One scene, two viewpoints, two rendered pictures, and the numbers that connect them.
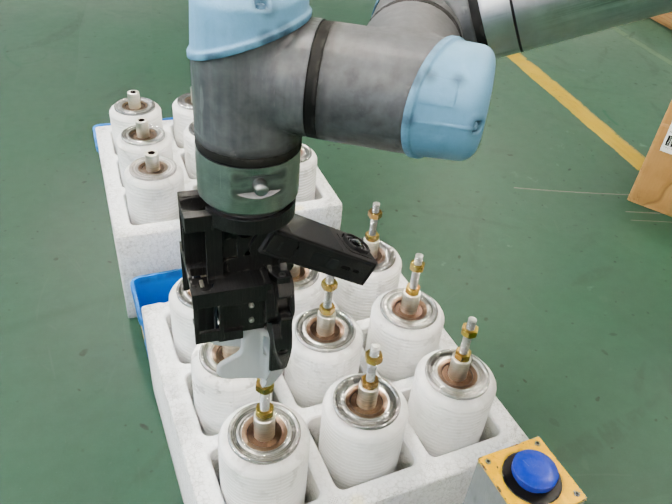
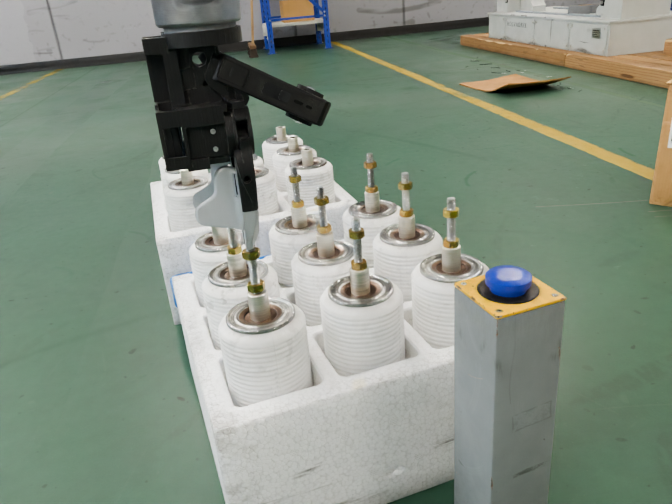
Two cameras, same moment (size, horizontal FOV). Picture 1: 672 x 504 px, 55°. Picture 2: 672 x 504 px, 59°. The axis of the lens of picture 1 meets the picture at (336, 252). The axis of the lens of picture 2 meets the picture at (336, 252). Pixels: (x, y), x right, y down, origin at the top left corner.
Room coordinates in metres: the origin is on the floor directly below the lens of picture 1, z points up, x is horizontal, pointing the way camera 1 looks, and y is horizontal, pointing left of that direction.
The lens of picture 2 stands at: (-0.14, -0.12, 0.57)
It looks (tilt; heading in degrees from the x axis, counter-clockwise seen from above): 24 degrees down; 9
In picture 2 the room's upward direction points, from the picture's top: 5 degrees counter-clockwise
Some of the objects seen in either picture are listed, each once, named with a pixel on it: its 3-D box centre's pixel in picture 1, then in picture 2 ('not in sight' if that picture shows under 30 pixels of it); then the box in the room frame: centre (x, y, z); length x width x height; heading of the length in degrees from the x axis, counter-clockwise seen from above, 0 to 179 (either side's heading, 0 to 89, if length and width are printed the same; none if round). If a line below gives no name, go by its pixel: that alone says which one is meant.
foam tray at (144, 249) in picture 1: (213, 202); (250, 229); (1.06, 0.25, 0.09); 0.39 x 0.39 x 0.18; 24
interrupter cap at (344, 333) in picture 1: (325, 329); (326, 253); (0.57, 0.00, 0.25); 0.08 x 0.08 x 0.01
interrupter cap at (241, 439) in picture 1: (264, 432); (260, 315); (0.41, 0.06, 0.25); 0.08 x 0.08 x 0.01
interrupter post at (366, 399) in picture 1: (367, 394); (359, 280); (0.46, -0.05, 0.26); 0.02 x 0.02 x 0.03
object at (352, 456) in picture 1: (358, 451); (365, 357); (0.46, -0.05, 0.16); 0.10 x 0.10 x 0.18
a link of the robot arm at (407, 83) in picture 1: (403, 83); not in sight; (0.41, -0.03, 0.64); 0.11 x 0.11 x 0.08; 82
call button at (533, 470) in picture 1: (533, 473); (508, 284); (0.34, -0.19, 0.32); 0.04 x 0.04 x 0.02
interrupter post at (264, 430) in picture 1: (264, 424); (259, 305); (0.41, 0.06, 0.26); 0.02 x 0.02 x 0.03
